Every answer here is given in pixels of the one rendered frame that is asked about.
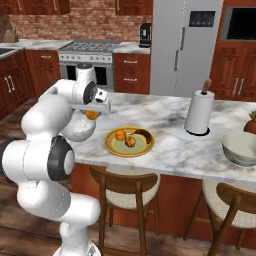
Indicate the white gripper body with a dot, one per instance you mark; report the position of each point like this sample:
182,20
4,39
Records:
96,107

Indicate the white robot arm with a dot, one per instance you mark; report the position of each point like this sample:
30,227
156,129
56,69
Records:
43,156

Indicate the white bowl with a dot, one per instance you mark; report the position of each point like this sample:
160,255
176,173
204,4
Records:
79,129

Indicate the yellow plate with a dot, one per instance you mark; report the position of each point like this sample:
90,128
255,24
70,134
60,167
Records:
115,149

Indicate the grey-green bowl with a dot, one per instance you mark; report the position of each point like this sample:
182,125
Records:
240,148

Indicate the orange fruit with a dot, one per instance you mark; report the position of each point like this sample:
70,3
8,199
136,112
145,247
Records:
91,115
120,135

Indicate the red-orange apple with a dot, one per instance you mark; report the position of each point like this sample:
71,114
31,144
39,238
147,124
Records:
130,141

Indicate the red-brown drawer cupboard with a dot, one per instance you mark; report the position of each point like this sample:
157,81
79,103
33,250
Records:
131,71

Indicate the dark brown banana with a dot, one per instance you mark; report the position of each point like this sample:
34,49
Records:
145,134

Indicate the silver stove with oven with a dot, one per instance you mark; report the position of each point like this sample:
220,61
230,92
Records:
90,50

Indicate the red-brown base cupboards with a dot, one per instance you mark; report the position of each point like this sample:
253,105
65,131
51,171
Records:
20,76

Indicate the wooden stool with cream seat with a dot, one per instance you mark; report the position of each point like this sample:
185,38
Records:
128,186
230,206

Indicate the black coffee machine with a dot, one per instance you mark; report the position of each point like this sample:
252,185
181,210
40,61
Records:
145,35

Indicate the silver fridge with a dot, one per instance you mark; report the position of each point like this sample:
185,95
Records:
166,50

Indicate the white paper towel roll holder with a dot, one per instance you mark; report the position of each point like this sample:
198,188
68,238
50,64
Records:
199,111

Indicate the steel sink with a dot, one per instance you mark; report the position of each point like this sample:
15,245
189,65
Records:
5,51

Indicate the wooden knife block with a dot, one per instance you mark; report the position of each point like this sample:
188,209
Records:
10,36

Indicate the red-brown tall cupboard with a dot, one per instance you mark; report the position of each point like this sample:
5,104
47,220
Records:
230,70

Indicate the potted plant in brown pot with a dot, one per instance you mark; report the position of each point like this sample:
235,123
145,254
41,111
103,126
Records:
250,126

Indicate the red-brown wall cupboards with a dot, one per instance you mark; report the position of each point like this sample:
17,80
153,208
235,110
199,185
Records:
133,6
36,6

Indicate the built-in silver wall oven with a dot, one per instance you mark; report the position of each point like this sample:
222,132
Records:
240,23

